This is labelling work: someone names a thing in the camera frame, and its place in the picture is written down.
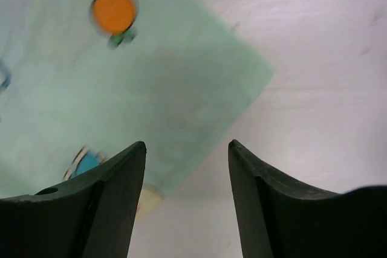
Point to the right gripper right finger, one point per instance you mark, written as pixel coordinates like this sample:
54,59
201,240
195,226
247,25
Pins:
280,216

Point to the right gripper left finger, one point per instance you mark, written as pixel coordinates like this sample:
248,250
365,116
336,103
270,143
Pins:
91,215

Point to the green cartoon print cloth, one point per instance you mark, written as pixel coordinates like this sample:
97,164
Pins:
98,75

